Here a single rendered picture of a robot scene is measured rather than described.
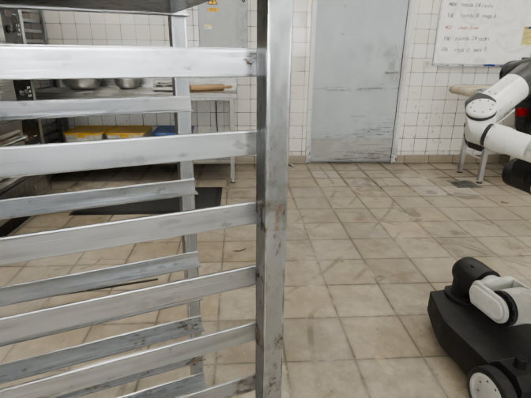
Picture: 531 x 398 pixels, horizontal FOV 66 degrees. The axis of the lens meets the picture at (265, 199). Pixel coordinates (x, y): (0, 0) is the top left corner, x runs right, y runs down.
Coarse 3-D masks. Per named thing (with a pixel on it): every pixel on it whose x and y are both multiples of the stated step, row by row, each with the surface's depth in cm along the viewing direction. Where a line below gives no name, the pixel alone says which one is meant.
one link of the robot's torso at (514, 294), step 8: (512, 288) 168; (520, 288) 167; (528, 288) 167; (504, 296) 163; (512, 296) 161; (520, 296) 158; (528, 296) 154; (512, 304) 160; (520, 304) 158; (528, 304) 154; (512, 312) 160; (520, 312) 158; (528, 312) 154; (512, 320) 160; (520, 320) 158; (528, 320) 155
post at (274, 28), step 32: (288, 0) 42; (288, 32) 43; (288, 64) 44; (288, 96) 46; (256, 128) 48; (288, 128) 47; (256, 160) 49; (256, 192) 51; (256, 224) 52; (256, 256) 54; (256, 288) 55; (256, 320) 57; (256, 352) 59; (256, 384) 60
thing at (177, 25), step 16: (176, 32) 81; (176, 80) 84; (176, 112) 86; (176, 128) 88; (192, 160) 90; (192, 176) 91; (192, 208) 94; (192, 240) 96; (192, 272) 99; (192, 304) 102; (192, 336) 105; (192, 368) 108
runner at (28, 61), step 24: (0, 48) 36; (24, 48) 37; (48, 48) 37; (72, 48) 38; (96, 48) 39; (120, 48) 40; (144, 48) 41; (168, 48) 42; (192, 48) 43; (216, 48) 44; (240, 48) 45; (0, 72) 36; (24, 72) 37; (48, 72) 38; (72, 72) 39; (96, 72) 40; (120, 72) 40; (144, 72) 41; (168, 72) 42; (192, 72) 43; (216, 72) 44; (240, 72) 45
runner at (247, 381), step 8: (248, 376) 60; (224, 384) 59; (232, 384) 59; (240, 384) 60; (248, 384) 61; (192, 392) 57; (200, 392) 57; (208, 392) 58; (216, 392) 59; (224, 392) 59; (232, 392) 60; (240, 392) 60
